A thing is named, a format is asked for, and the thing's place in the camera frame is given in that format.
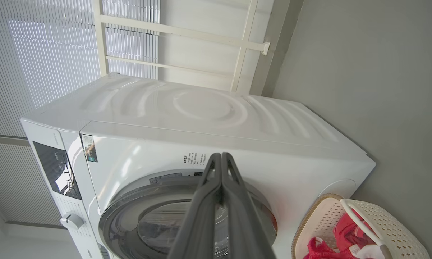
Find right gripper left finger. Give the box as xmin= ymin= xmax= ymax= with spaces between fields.
xmin=167 ymin=153 xmax=224 ymax=259

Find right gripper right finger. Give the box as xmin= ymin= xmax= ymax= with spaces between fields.
xmin=220 ymin=152 xmax=277 ymax=259

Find black-rimmed glass washer door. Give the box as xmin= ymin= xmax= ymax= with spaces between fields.
xmin=98 ymin=175 xmax=278 ymax=259

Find red and white garment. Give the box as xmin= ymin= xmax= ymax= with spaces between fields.
xmin=303 ymin=210 xmax=385 ymax=259

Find printed warning text label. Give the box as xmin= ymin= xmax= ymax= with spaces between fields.
xmin=183 ymin=153 xmax=204 ymax=166

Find white front-load washing machine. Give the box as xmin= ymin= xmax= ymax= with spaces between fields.
xmin=21 ymin=72 xmax=376 ymax=259

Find white control dial knob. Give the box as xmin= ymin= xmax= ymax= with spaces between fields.
xmin=60 ymin=212 xmax=84 ymax=231

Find cream perforated basket brown rim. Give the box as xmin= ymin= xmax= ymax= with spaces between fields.
xmin=291 ymin=194 xmax=430 ymax=259

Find black glossy display panel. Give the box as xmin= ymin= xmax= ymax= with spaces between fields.
xmin=33 ymin=141 xmax=82 ymax=200

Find grey warning sticker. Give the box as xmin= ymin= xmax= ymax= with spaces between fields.
xmin=150 ymin=172 xmax=183 ymax=185

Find round filter cover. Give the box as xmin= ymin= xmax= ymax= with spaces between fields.
xmin=318 ymin=179 xmax=357 ymax=198

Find dark product sticker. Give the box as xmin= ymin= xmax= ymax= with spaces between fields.
xmin=80 ymin=134 xmax=98 ymax=162

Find white window blinds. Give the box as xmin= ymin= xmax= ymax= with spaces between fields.
xmin=0 ymin=0 xmax=161 ymax=227

